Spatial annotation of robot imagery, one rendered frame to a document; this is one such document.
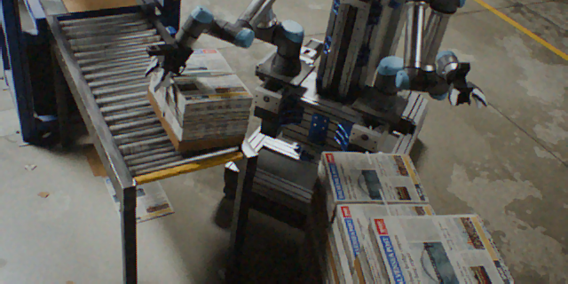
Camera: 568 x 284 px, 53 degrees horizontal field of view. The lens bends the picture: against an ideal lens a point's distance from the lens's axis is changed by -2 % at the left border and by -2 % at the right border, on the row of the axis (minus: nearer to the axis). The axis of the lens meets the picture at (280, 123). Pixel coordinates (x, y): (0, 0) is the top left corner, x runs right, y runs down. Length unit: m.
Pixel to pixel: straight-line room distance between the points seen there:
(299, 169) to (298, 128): 0.36
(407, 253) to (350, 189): 0.56
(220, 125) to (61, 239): 1.18
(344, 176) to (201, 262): 1.00
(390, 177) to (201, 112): 0.78
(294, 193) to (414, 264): 1.41
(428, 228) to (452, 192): 1.89
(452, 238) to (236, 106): 0.93
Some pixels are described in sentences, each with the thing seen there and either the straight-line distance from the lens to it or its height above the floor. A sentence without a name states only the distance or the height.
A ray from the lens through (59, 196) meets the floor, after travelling 3.26.
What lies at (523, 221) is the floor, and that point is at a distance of 3.73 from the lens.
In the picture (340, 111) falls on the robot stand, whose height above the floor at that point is 0.72.
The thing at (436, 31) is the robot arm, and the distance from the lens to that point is 2.53.
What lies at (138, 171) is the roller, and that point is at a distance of 2.20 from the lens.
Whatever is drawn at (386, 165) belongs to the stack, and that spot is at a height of 0.83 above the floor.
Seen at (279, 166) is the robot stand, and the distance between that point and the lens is 3.16.
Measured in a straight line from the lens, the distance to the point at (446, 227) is 1.84.
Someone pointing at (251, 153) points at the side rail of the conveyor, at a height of 0.80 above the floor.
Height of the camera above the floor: 2.28
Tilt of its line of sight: 37 degrees down
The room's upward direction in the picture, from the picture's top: 10 degrees clockwise
